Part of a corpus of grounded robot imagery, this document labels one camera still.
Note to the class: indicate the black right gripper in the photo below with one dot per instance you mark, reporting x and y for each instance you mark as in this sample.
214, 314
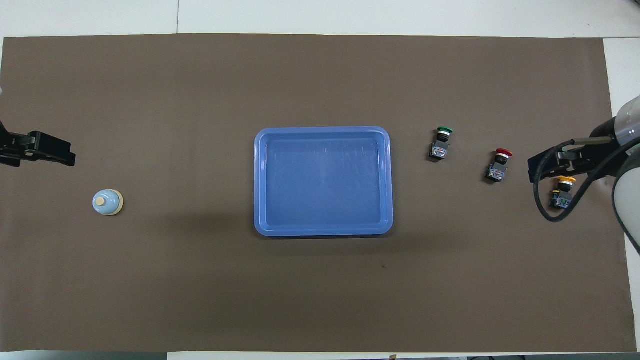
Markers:
600, 150

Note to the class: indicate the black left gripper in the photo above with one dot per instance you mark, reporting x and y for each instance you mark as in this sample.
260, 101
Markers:
25, 145

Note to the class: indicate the yellow push button switch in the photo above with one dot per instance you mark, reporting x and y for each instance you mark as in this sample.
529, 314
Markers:
562, 196

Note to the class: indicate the red push button switch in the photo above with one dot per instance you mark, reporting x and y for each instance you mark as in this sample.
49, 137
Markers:
498, 169

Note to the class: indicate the light blue call bell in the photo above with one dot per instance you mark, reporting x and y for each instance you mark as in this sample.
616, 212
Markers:
107, 202

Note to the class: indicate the green push button switch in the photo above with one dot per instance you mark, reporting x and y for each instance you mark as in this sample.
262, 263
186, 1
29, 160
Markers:
441, 147

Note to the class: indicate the blue plastic tray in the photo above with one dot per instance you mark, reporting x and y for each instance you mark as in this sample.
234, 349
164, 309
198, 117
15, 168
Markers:
325, 180

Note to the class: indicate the brown table mat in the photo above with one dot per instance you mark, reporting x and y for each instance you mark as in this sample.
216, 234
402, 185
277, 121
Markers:
200, 125

